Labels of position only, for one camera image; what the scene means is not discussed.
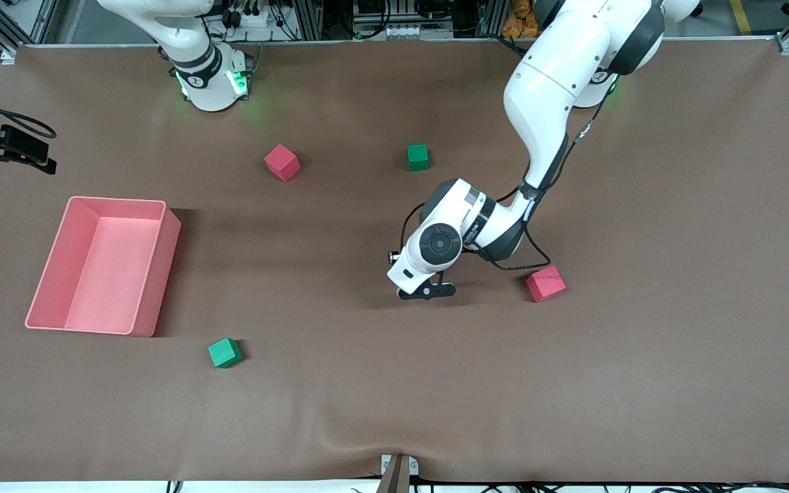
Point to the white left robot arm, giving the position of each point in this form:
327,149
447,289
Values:
552,89

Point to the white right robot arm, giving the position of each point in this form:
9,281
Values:
206,82

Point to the green foam cube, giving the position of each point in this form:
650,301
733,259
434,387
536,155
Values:
418,157
224,353

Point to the brown table mat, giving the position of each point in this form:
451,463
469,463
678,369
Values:
394,383

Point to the pink foam cube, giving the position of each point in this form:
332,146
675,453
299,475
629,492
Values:
281,163
545,284

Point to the pink plastic bin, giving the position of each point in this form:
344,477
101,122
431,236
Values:
114,287

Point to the white socket strip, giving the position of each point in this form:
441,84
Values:
401,31

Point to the orange snack bag pile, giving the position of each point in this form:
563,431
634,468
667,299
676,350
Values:
514,27

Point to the white power strip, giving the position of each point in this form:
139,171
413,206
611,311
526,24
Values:
251,19

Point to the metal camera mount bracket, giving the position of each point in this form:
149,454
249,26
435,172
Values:
398,476

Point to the aluminium frame post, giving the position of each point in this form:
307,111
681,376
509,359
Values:
309,20
494,19

